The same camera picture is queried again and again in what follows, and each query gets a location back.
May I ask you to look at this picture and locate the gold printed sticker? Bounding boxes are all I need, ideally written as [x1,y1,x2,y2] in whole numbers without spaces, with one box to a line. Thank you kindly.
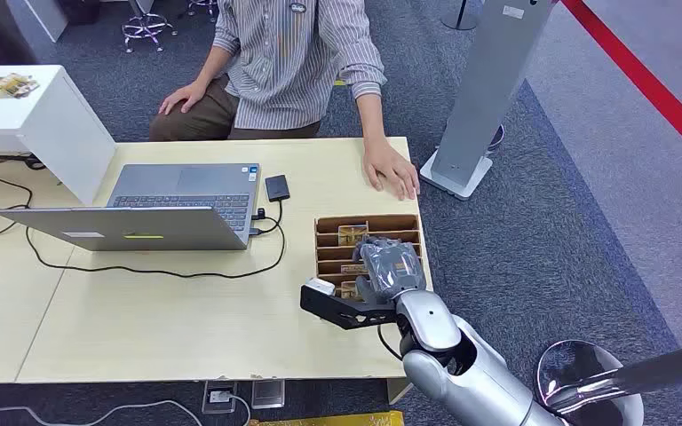
[0,72,42,100]

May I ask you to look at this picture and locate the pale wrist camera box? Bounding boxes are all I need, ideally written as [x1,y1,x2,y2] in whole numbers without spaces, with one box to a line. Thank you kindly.
[305,278,337,297]

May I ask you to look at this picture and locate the person's left hand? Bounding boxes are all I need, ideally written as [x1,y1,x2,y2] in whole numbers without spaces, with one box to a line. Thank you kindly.
[361,137,422,202]

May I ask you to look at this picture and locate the white cable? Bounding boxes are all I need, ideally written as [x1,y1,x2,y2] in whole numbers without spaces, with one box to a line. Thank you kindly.
[0,391,253,426]

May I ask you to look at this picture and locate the metal floor plate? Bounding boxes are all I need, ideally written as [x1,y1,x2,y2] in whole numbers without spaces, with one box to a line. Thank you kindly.
[250,379,287,411]

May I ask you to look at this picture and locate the wooden slotted card holder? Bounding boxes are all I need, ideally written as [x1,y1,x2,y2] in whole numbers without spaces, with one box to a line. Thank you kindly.
[313,214,435,302]

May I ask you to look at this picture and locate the white box cabinet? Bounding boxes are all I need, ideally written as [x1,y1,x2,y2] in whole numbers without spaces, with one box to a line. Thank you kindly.
[0,64,118,206]

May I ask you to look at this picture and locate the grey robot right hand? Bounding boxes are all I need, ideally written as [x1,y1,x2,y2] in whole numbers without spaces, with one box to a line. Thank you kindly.
[353,235,428,305]

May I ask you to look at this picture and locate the black scissors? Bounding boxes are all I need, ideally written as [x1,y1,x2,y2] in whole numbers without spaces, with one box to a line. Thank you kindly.
[0,152,47,172]

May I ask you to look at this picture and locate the person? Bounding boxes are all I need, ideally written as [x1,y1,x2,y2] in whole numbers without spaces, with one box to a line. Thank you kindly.
[148,0,389,143]

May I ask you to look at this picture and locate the chrome chair base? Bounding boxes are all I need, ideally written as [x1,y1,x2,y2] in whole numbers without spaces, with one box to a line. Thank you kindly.
[185,0,220,24]
[121,0,179,55]

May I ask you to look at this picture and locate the grey kiosk pillar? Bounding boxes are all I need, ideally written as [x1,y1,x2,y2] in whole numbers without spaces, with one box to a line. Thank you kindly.
[418,0,554,203]

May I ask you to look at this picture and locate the red barrier belt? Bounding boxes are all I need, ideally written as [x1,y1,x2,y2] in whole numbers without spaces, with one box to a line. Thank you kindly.
[559,0,682,174]

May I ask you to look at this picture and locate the silver laptop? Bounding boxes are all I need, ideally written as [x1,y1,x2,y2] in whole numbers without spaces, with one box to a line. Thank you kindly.
[0,162,262,253]

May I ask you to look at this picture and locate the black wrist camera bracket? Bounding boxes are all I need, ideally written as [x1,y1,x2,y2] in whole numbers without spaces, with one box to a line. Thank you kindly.
[299,284,400,331]

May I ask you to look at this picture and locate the yellow sheet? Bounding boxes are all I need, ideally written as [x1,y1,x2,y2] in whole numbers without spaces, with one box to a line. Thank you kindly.
[249,410,406,426]

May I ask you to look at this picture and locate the person's right hand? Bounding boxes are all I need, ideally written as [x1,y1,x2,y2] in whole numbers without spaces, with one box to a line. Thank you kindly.
[158,81,209,115]

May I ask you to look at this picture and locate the long black cable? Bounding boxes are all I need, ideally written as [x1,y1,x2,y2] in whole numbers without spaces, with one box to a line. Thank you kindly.
[25,200,288,281]

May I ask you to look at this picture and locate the dark round stanchion base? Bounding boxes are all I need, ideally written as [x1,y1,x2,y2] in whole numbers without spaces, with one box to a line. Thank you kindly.
[440,0,481,32]

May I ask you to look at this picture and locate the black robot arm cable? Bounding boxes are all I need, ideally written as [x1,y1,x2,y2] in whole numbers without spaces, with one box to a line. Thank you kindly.
[377,325,405,362]

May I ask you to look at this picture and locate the black external drive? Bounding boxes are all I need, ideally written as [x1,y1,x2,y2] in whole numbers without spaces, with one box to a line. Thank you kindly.
[264,173,291,204]

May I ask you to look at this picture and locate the floor power socket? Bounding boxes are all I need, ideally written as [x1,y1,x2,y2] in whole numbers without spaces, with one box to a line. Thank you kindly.
[201,381,239,416]

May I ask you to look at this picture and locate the chrome stanchion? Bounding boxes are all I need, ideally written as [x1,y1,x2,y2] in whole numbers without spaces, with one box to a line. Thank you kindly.
[535,337,682,426]

